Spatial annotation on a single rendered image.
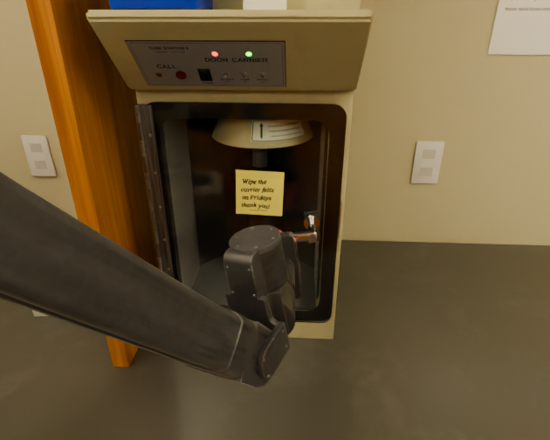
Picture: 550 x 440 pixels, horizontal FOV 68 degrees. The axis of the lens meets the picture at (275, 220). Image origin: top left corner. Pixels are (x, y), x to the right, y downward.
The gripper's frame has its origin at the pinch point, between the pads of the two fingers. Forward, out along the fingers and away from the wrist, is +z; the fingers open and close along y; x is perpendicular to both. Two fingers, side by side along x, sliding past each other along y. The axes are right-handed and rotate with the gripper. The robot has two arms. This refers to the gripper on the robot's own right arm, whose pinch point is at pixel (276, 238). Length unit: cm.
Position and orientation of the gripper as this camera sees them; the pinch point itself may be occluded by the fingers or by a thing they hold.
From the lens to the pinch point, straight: 64.5
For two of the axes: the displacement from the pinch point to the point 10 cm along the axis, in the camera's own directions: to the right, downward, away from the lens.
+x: -9.9, 1.1, 1.0
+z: 0.4, -4.4, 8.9
